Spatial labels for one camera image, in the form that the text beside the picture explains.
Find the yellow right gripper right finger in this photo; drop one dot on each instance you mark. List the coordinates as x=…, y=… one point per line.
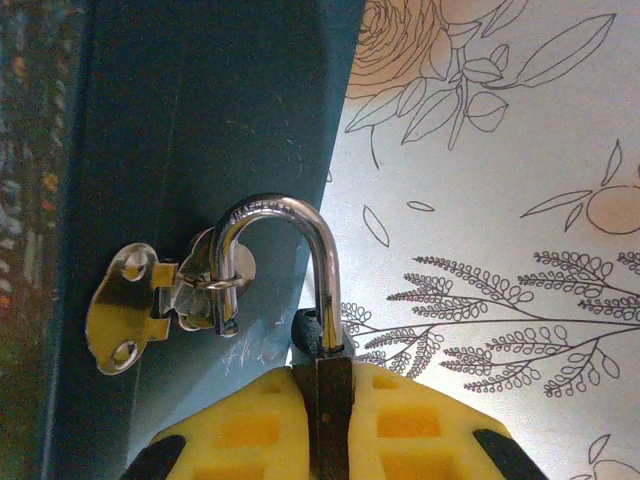
x=415, y=435

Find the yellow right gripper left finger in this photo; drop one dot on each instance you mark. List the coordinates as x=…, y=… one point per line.
x=240, y=435

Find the black padlock with silver shackle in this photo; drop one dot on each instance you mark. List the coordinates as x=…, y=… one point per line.
x=331, y=280

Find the silver metal hasp latch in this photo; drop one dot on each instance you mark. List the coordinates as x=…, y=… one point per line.
x=125, y=305

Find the white floral line-print tablecloth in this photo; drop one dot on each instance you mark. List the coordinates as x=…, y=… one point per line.
x=500, y=175

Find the dark teal box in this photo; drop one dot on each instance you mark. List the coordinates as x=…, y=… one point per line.
x=200, y=125

